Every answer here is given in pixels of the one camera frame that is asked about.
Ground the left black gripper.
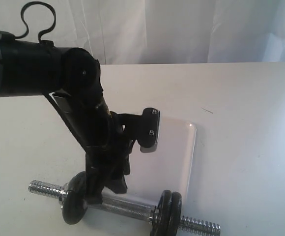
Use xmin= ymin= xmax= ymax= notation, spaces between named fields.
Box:
xmin=85 ymin=137 xmax=135 ymax=205

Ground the chrome threaded dumbbell bar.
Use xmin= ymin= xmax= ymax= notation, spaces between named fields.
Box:
xmin=28 ymin=180 xmax=221 ymax=236

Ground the black weight plate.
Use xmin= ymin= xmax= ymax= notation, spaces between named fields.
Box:
xmin=62 ymin=171 xmax=86 ymax=225
xmin=164 ymin=192 xmax=182 ymax=236

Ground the black weight plate end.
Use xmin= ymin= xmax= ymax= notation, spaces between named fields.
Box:
xmin=150 ymin=190 xmax=172 ymax=236

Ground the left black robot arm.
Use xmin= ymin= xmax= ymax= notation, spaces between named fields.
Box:
xmin=0 ymin=31 xmax=135 ymax=204

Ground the white rectangular tray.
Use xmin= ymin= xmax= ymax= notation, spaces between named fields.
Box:
xmin=123 ymin=117 xmax=197 ymax=205

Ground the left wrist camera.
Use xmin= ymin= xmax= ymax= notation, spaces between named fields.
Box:
xmin=117 ymin=107 xmax=160 ymax=153

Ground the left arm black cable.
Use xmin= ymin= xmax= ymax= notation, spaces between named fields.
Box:
xmin=0 ymin=1 xmax=57 ymax=45

